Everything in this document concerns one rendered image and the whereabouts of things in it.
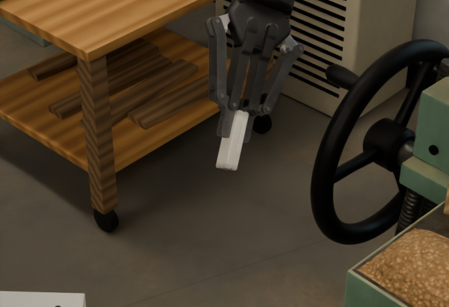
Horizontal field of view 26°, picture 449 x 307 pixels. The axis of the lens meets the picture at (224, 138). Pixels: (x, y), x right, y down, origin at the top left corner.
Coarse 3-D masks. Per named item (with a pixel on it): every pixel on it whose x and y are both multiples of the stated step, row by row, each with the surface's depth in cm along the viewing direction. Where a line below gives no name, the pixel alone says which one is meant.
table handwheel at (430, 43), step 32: (384, 64) 116; (352, 96) 114; (416, 96) 124; (352, 128) 115; (384, 128) 124; (320, 160) 116; (352, 160) 121; (384, 160) 124; (320, 192) 117; (320, 224) 121; (352, 224) 129; (384, 224) 132
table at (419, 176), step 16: (416, 160) 113; (400, 176) 114; (416, 176) 112; (432, 176) 111; (448, 176) 111; (416, 192) 113; (432, 192) 111; (416, 224) 99; (432, 224) 99; (448, 224) 99; (368, 256) 95; (352, 272) 93; (352, 288) 94; (368, 288) 92; (384, 288) 92; (352, 304) 95; (368, 304) 93; (384, 304) 91; (400, 304) 90
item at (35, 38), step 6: (0, 18) 321; (6, 24) 320; (12, 24) 317; (18, 30) 316; (24, 30) 313; (30, 36) 312; (36, 36) 309; (36, 42) 311; (42, 42) 308; (48, 42) 309
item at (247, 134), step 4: (244, 108) 116; (260, 108) 116; (260, 112) 116; (252, 116) 116; (248, 120) 115; (252, 120) 116; (248, 124) 115; (252, 124) 116; (248, 128) 115; (248, 132) 115; (244, 136) 115; (248, 136) 115; (244, 140) 115; (248, 140) 115
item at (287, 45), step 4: (288, 36) 118; (284, 40) 118; (288, 40) 118; (292, 40) 118; (284, 44) 118; (288, 44) 118; (292, 44) 118; (284, 48) 118; (288, 48) 117; (292, 48) 117; (280, 52) 119; (284, 52) 118
